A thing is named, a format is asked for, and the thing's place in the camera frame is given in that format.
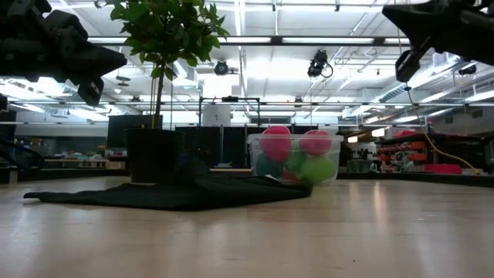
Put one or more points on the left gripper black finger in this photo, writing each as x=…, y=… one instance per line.
x=98, y=54
x=96, y=69

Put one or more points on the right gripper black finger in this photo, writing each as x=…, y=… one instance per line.
x=417, y=31
x=417, y=11

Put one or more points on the green toy lime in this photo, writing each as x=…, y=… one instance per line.
x=317, y=170

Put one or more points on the red and white toy produce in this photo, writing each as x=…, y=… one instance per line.
x=275, y=143

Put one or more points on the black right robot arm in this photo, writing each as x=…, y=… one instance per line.
x=487, y=34

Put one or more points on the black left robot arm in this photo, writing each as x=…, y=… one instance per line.
x=11, y=46

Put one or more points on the clear plastic tupperware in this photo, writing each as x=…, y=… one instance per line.
x=335, y=139

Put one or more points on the black ceiling speaker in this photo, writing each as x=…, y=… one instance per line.
x=467, y=70

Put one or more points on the black monitor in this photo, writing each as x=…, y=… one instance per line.
x=116, y=131

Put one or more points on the green leafy plant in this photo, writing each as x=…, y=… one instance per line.
x=166, y=27

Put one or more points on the black plant pot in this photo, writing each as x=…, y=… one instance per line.
x=154, y=154

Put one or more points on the shelf with orange bins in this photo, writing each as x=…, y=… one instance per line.
x=417, y=146

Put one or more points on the round black ceiling lamp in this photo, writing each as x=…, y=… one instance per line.
x=221, y=68

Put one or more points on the white box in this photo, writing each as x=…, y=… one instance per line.
x=216, y=116

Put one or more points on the black cloth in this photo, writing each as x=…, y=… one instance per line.
x=154, y=197

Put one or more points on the red bin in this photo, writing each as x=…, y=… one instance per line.
x=444, y=168

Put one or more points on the black overhead beam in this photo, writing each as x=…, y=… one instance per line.
x=276, y=40

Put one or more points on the black ceiling camera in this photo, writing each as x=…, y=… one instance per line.
x=317, y=65

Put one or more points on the black rack frame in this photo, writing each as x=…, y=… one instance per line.
x=229, y=99

